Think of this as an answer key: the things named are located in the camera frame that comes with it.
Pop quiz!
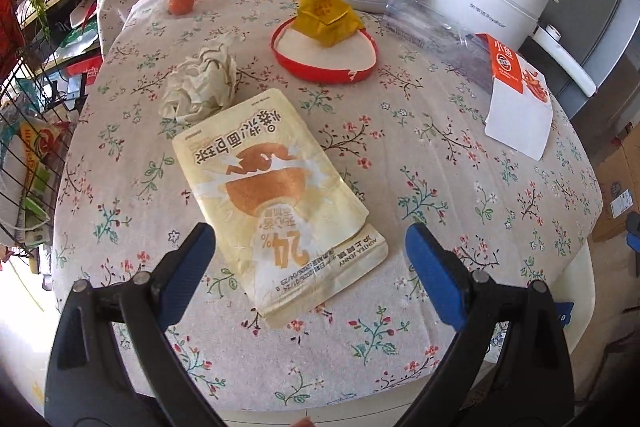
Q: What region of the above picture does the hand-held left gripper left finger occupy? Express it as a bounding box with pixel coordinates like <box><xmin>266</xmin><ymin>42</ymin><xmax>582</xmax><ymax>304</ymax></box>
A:
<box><xmin>45</xmin><ymin>222</ymin><xmax>226</xmax><ymax>427</ymax></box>

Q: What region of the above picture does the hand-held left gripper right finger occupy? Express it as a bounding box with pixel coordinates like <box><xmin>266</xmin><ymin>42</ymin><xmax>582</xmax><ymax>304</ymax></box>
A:
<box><xmin>400</xmin><ymin>222</ymin><xmax>576</xmax><ymax>427</ymax></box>

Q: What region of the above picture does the cream bread packet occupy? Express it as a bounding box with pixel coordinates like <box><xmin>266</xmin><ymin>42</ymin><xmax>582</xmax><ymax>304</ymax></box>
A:
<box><xmin>172</xmin><ymin>88</ymin><xmax>389</xmax><ymax>334</ymax></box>

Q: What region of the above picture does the white orange paper box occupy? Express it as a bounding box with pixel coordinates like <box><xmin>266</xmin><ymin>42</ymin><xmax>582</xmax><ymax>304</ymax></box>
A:
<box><xmin>475</xmin><ymin>33</ymin><xmax>554</xmax><ymax>161</ymax></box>

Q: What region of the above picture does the white paper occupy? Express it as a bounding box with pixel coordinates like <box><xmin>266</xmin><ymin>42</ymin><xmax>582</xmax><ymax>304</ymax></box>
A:
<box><xmin>159</xmin><ymin>46</ymin><xmax>239</xmax><ymax>126</ymax></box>

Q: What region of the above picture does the red rimmed lid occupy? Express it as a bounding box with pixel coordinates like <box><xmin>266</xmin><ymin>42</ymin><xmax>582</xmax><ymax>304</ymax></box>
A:
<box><xmin>271</xmin><ymin>17</ymin><xmax>379</xmax><ymax>84</ymax></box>

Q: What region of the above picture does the clear plastic bottle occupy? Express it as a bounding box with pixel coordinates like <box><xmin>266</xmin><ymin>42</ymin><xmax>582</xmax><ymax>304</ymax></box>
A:
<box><xmin>381</xmin><ymin>0</ymin><xmax>498</xmax><ymax>80</ymax></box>

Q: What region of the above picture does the yellow wrapper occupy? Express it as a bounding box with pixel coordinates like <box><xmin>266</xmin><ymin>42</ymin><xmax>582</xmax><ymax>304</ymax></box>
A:
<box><xmin>291</xmin><ymin>0</ymin><xmax>364</xmax><ymax>49</ymax></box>

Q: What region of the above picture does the cardboard box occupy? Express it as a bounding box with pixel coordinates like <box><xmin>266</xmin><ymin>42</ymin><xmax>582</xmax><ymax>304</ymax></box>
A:
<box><xmin>590</xmin><ymin>122</ymin><xmax>640</xmax><ymax>244</ymax></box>

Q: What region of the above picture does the red box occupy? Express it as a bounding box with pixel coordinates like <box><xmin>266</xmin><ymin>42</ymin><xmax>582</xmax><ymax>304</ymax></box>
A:
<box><xmin>65</xmin><ymin>54</ymin><xmax>103</xmax><ymax>85</ymax></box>

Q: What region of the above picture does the grey refrigerator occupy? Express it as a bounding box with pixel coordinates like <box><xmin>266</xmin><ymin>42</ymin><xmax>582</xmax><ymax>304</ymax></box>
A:
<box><xmin>542</xmin><ymin>0</ymin><xmax>640</xmax><ymax>122</ymax></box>

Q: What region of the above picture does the red plastic basket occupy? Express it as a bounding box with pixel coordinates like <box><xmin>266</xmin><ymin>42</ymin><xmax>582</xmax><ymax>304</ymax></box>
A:
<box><xmin>0</xmin><ymin>0</ymin><xmax>26</xmax><ymax>78</ymax></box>

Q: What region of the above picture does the black wire rack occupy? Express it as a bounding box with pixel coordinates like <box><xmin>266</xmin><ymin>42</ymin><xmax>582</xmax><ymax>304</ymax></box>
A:
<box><xmin>0</xmin><ymin>0</ymin><xmax>108</xmax><ymax>268</ymax></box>

